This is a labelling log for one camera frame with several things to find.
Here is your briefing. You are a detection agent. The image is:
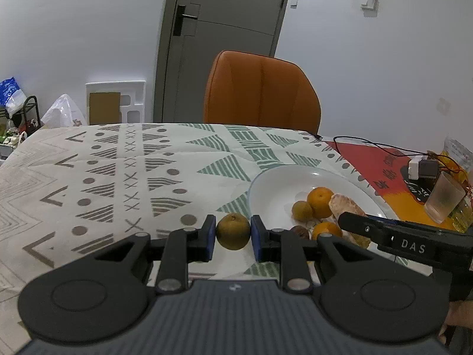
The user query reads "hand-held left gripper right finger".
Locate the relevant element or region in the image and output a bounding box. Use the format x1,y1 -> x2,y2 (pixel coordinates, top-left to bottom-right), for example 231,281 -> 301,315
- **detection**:
250,214 -> 374,292

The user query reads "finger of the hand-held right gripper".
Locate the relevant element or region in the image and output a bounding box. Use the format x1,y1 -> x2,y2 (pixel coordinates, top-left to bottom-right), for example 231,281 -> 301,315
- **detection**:
339,212 -> 400,245

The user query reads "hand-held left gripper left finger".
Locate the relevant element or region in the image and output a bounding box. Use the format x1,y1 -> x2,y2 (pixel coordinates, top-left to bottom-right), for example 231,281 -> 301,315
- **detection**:
95,214 -> 217,293

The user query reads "small brownish green pear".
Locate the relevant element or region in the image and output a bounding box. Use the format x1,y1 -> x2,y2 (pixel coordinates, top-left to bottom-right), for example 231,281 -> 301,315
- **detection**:
216,212 -> 251,251
292,200 -> 315,222

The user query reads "large orange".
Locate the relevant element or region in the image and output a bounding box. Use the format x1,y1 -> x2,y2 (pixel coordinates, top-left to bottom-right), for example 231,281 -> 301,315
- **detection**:
307,187 -> 335,219

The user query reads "white plate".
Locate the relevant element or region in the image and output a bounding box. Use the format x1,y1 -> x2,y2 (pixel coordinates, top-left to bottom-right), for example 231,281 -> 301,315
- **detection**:
249,164 -> 401,254

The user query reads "person's right hand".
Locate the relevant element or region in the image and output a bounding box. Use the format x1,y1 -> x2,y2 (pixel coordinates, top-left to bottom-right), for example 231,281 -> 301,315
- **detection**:
441,300 -> 473,343

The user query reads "small orange tangerine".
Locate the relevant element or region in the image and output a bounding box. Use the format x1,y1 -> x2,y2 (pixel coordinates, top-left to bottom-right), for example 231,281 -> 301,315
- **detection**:
311,222 -> 343,243

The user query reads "yellow translucent container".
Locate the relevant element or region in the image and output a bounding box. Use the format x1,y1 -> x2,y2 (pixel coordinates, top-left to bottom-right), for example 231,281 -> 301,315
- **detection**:
449,194 -> 473,233

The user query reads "frosted plastic cup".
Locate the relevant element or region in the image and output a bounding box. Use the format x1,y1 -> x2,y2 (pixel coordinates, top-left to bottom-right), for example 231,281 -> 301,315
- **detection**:
424,172 -> 466,224

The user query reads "red mat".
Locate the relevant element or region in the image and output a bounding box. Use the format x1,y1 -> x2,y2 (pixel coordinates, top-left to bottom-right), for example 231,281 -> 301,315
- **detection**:
323,141 -> 473,230

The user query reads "white charger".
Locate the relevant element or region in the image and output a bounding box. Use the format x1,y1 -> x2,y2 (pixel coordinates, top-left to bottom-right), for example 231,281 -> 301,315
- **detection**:
408,156 -> 440,181

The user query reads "yellow packet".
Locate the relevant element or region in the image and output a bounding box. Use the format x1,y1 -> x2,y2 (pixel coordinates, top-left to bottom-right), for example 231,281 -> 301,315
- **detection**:
441,136 -> 473,193

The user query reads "patterned tablecloth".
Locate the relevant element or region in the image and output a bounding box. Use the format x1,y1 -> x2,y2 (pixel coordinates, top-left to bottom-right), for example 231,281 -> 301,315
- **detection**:
0,122 -> 411,355

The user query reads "orange chair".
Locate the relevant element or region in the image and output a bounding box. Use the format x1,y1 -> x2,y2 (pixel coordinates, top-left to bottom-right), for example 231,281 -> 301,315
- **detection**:
203,50 -> 321,135

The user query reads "white foam packaging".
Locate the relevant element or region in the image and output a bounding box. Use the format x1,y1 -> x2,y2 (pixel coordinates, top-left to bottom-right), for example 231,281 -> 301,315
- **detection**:
86,80 -> 146,125

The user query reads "brown cardboard sheet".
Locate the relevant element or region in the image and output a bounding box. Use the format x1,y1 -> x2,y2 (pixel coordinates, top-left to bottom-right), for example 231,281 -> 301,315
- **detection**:
89,92 -> 121,125

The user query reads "grey door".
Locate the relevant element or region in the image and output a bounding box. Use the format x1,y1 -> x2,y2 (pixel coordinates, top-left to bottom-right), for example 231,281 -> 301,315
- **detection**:
153,0 -> 295,123

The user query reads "translucent plastic bag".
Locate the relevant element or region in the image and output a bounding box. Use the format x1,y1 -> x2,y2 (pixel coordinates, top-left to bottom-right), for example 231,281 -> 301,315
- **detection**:
40,94 -> 86,128

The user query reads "black shoe rack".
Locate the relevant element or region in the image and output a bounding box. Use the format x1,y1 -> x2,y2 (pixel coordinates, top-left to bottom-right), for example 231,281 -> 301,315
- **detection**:
0,95 -> 39,145

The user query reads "blue and white plastic bag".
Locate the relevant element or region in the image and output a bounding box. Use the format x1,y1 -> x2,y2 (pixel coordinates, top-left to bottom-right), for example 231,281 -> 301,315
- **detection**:
0,77 -> 27,116

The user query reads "black cable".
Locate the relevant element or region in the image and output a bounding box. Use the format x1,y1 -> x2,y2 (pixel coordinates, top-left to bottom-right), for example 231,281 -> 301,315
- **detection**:
307,131 -> 473,176

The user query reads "black door handle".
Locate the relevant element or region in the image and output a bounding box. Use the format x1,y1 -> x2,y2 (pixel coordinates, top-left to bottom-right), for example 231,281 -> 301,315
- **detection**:
172,4 -> 200,37

